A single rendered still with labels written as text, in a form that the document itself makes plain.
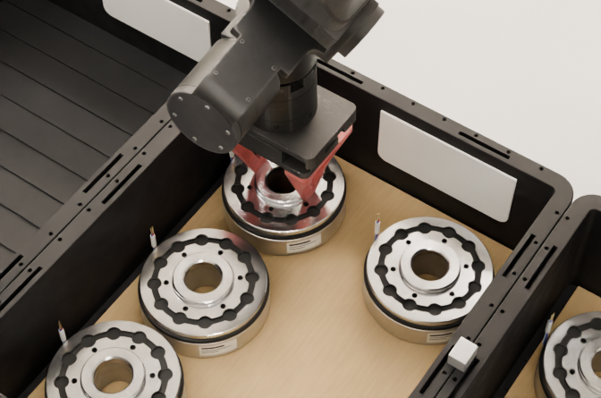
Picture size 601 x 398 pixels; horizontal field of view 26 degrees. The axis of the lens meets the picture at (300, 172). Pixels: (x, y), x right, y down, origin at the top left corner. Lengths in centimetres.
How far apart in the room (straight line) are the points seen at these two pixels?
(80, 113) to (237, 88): 35
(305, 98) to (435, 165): 15
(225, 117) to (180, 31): 31
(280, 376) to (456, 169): 22
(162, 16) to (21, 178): 19
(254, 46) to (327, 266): 26
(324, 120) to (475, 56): 44
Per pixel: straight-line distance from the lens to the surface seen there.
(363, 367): 102
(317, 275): 107
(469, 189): 106
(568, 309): 107
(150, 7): 117
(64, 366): 101
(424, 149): 106
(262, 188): 107
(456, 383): 91
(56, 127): 118
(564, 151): 134
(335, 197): 107
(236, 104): 86
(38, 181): 115
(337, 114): 100
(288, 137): 98
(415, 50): 140
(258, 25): 89
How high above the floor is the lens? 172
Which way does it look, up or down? 52 degrees down
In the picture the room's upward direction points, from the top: straight up
